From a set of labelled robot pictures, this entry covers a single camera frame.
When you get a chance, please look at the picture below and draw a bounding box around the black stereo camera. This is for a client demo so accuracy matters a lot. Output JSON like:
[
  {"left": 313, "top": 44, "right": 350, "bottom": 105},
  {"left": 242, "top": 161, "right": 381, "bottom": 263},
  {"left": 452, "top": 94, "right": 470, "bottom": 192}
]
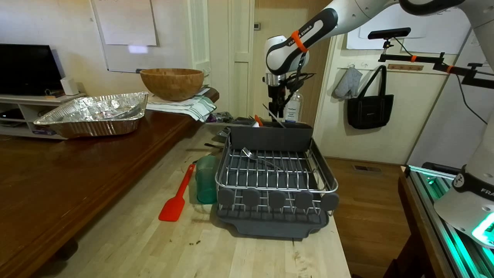
[{"left": 365, "top": 27, "right": 412, "bottom": 42}]

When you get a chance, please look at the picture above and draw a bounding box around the whiteboard with handwriting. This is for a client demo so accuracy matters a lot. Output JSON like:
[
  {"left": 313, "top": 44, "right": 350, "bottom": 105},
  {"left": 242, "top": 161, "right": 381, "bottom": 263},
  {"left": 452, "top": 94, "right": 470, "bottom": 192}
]
[{"left": 344, "top": 5, "right": 480, "bottom": 56}]

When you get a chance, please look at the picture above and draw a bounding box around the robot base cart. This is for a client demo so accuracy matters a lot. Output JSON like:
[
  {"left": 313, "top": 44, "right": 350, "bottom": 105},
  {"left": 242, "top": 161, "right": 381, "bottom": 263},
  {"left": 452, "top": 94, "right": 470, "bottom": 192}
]
[{"left": 398, "top": 162, "right": 494, "bottom": 278}]

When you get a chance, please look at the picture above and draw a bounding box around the grey hanging cloth bag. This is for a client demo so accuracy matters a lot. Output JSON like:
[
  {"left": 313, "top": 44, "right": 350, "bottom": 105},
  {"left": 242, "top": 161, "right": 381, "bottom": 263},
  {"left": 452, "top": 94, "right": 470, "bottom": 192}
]
[{"left": 330, "top": 67, "right": 364, "bottom": 102}]

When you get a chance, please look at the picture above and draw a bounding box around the aluminium foil tray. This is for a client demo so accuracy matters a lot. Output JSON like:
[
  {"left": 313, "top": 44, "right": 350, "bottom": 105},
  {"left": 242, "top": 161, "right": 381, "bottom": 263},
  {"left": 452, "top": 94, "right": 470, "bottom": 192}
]
[{"left": 32, "top": 91, "right": 149, "bottom": 139}]

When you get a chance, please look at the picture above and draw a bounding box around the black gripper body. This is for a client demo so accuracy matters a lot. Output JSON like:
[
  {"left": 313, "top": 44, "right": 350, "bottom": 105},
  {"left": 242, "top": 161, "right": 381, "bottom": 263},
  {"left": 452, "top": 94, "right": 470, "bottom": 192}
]
[{"left": 264, "top": 71, "right": 302, "bottom": 105}]

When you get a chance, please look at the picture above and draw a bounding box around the black tote bag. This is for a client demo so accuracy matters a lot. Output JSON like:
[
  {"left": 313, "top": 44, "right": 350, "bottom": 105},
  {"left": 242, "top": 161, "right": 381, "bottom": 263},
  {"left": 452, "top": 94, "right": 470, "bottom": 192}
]
[{"left": 345, "top": 64, "right": 395, "bottom": 132}]

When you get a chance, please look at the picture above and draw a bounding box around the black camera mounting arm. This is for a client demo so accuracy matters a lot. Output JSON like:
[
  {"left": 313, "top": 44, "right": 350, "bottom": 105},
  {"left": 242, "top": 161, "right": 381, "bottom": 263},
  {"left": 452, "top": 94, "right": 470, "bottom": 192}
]
[{"left": 378, "top": 50, "right": 494, "bottom": 90}]

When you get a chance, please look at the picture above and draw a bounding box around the blank white whiteboard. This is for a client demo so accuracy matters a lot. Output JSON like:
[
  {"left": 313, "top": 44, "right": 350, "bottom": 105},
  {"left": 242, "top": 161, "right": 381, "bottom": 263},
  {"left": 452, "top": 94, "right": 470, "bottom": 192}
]
[{"left": 91, "top": 0, "right": 208, "bottom": 74}]

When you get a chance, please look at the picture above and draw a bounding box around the white media shelf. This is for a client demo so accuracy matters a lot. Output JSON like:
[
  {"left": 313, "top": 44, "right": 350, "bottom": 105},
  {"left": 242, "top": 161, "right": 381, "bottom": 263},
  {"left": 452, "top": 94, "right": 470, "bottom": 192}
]
[{"left": 0, "top": 93, "right": 80, "bottom": 141}]

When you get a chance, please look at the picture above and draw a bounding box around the green striped white towel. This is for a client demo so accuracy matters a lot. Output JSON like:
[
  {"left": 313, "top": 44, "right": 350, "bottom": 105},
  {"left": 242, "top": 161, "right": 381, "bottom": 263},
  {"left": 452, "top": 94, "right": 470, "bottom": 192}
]
[{"left": 145, "top": 91, "right": 217, "bottom": 124}]

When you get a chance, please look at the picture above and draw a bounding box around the white panel door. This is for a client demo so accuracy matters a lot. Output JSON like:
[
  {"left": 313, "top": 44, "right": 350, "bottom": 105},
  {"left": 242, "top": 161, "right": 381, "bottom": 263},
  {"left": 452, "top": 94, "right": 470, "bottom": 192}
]
[{"left": 206, "top": 0, "right": 256, "bottom": 119}]

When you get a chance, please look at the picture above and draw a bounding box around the grey dish drying rack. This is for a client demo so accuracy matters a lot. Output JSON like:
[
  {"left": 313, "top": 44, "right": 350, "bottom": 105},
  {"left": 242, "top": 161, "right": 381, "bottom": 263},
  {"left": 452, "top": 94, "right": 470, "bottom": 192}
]
[{"left": 213, "top": 122, "right": 339, "bottom": 241}]

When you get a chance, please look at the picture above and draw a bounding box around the silver metal fork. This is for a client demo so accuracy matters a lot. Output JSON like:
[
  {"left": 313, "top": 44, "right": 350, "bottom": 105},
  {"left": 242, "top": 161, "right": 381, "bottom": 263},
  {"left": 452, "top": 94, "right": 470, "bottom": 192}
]
[{"left": 239, "top": 147, "right": 276, "bottom": 170}]

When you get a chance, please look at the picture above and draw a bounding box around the grey cutlery tray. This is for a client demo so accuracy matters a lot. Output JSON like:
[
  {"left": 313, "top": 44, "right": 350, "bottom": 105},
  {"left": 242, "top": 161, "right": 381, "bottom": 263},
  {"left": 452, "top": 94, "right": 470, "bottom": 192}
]
[{"left": 216, "top": 116, "right": 259, "bottom": 145}]

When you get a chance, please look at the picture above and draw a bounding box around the wooden bowl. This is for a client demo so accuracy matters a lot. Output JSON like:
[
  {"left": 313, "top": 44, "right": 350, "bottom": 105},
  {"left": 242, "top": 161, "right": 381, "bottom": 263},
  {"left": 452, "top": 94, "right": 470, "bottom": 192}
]
[{"left": 139, "top": 67, "right": 206, "bottom": 102}]

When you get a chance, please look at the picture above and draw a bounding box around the green plastic container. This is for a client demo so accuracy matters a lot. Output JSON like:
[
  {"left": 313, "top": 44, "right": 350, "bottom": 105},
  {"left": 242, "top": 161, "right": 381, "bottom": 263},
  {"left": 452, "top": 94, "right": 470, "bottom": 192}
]
[{"left": 193, "top": 153, "right": 222, "bottom": 206}]

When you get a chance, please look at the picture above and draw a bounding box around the black television screen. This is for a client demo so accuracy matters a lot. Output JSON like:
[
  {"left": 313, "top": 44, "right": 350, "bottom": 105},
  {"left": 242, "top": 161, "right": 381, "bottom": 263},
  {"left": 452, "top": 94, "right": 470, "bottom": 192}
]
[{"left": 0, "top": 44, "right": 66, "bottom": 98}]

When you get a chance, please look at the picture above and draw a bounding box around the red silicone spatula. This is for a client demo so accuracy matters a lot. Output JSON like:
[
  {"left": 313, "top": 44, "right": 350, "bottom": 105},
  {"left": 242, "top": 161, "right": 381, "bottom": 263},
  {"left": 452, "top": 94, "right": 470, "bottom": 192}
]
[{"left": 157, "top": 162, "right": 197, "bottom": 224}]

